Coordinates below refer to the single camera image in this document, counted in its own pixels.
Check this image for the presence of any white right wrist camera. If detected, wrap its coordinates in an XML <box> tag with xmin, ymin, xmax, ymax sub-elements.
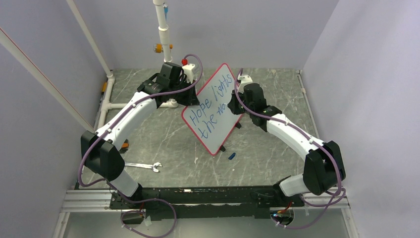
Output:
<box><xmin>237</xmin><ymin>74</ymin><xmax>253</xmax><ymax>91</ymax></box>

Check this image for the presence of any blue pole clip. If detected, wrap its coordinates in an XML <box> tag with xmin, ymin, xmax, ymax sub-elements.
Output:
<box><xmin>163</xmin><ymin>3</ymin><xmax>168</xmax><ymax>19</ymax></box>

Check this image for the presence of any white PVC pipe frame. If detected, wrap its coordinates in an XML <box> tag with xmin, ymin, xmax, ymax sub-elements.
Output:
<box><xmin>0</xmin><ymin>0</ymin><xmax>124</xmax><ymax>131</ymax></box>

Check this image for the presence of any black orange hex key set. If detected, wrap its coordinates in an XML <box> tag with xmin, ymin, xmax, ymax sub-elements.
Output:
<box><xmin>121</xmin><ymin>139</ymin><xmax>129</xmax><ymax>150</ymax></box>

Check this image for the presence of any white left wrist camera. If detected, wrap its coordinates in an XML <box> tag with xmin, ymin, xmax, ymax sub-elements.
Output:
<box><xmin>181</xmin><ymin>59</ymin><xmax>200</xmax><ymax>83</ymax></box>

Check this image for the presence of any silver open-end wrench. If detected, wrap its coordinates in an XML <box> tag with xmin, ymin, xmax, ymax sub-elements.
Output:
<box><xmin>125</xmin><ymin>162</ymin><xmax>162</xmax><ymax>173</ymax></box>

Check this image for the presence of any orange yellow pole clamp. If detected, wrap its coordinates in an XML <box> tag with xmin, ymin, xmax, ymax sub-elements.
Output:
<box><xmin>154</xmin><ymin>44</ymin><xmax>164</xmax><ymax>54</ymax></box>

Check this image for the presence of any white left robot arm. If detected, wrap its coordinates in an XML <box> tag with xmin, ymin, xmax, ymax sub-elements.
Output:
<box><xmin>79</xmin><ymin>62</ymin><xmax>201</xmax><ymax>208</ymax></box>

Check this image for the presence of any blue marker cap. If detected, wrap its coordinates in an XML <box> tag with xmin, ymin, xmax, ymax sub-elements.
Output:
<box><xmin>228</xmin><ymin>153</ymin><xmax>236</xmax><ymax>160</ymax></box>

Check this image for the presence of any pink-framed whiteboard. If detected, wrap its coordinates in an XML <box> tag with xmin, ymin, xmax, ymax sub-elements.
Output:
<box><xmin>181</xmin><ymin>63</ymin><xmax>242</xmax><ymax>155</ymax></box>

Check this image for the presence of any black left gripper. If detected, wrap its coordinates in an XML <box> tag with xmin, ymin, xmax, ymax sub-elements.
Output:
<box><xmin>170</xmin><ymin>78</ymin><xmax>199</xmax><ymax>107</ymax></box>

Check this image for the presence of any white PVC vertical pole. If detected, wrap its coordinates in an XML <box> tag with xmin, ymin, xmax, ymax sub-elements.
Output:
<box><xmin>153</xmin><ymin>0</ymin><xmax>173</xmax><ymax>62</ymax></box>

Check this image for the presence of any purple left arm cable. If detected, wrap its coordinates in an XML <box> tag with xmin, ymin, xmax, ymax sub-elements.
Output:
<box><xmin>77</xmin><ymin>54</ymin><xmax>204</xmax><ymax>238</ymax></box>

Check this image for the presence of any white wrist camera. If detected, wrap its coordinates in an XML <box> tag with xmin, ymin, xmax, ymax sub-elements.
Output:
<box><xmin>181</xmin><ymin>59</ymin><xmax>200</xmax><ymax>83</ymax></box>
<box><xmin>237</xmin><ymin>74</ymin><xmax>253</xmax><ymax>91</ymax></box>

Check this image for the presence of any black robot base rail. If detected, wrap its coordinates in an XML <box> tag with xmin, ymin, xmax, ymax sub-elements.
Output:
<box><xmin>109</xmin><ymin>185</ymin><xmax>304</xmax><ymax>221</ymax></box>

